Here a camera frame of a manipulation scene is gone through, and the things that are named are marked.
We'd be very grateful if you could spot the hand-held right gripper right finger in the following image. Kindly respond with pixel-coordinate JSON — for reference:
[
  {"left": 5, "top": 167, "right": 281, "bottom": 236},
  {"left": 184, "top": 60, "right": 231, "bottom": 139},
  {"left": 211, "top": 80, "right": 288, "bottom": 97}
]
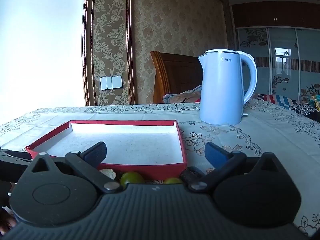
[{"left": 186, "top": 142, "right": 288, "bottom": 194}]

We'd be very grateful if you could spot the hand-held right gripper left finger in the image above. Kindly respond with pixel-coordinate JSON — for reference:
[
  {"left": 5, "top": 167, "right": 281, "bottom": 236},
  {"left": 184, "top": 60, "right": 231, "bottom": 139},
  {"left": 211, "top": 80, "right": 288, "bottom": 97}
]
[{"left": 24, "top": 141, "right": 121, "bottom": 194}]

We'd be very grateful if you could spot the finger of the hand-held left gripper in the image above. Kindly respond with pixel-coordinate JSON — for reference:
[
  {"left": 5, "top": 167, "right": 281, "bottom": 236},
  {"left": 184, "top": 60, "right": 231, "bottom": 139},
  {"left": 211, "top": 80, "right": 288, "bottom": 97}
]
[
  {"left": 0, "top": 157, "right": 32, "bottom": 182},
  {"left": 0, "top": 149, "right": 32, "bottom": 161}
]

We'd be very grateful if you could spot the curled sugarcane piece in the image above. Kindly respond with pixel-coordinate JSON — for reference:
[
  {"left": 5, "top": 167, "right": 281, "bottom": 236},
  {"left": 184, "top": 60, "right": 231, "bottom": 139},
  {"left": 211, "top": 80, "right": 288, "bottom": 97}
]
[{"left": 99, "top": 169, "right": 117, "bottom": 180}]

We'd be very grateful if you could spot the red cardboard tray box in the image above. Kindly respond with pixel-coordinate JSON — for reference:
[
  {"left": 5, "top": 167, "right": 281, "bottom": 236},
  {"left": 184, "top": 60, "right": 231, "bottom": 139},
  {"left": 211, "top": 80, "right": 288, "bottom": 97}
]
[{"left": 25, "top": 120, "right": 187, "bottom": 180}]

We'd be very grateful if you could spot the dark green mandarin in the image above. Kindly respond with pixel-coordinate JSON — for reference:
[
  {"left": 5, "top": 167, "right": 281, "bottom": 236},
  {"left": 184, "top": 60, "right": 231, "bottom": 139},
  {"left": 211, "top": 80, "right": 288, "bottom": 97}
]
[{"left": 120, "top": 171, "right": 145, "bottom": 188}]

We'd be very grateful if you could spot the light blue electric kettle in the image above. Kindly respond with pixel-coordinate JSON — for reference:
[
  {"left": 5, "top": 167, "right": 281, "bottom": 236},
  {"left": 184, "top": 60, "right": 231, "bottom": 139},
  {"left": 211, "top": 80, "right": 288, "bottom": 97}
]
[{"left": 197, "top": 49, "right": 258, "bottom": 126}]

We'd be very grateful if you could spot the brown plush blanket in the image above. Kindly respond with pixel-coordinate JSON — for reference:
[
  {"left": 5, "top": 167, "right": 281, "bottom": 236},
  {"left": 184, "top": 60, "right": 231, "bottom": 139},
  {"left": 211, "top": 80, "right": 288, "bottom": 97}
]
[{"left": 162, "top": 84, "right": 202, "bottom": 103}]

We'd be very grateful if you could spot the striped colourful bedding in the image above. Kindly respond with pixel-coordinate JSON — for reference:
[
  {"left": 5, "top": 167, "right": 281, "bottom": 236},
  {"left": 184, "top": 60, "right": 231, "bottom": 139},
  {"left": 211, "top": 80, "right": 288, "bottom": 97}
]
[{"left": 252, "top": 92, "right": 320, "bottom": 117}]

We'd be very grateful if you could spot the floral sliding door wardrobe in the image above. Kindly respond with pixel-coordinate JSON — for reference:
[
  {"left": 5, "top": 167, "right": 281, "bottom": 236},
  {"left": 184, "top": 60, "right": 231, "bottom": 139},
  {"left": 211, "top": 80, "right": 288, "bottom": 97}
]
[{"left": 231, "top": 2, "right": 320, "bottom": 105}]

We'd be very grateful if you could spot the wooden bed headboard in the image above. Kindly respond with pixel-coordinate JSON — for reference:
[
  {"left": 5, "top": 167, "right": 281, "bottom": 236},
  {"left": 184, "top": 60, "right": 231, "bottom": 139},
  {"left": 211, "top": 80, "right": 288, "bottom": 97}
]
[{"left": 150, "top": 51, "right": 203, "bottom": 104}]

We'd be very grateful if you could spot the white wall light switch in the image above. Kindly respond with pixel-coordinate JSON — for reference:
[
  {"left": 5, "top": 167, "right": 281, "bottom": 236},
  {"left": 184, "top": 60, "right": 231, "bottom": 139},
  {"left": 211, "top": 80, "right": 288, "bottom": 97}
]
[{"left": 100, "top": 76, "right": 123, "bottom": 90}]

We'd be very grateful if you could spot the wooden wall moulding frame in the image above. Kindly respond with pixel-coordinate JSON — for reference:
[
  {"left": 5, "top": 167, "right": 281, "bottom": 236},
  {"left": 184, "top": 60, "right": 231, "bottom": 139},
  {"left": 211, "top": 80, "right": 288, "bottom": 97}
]
[{"left": 82, "top": 0, "right": 137, "bottom": 107}]

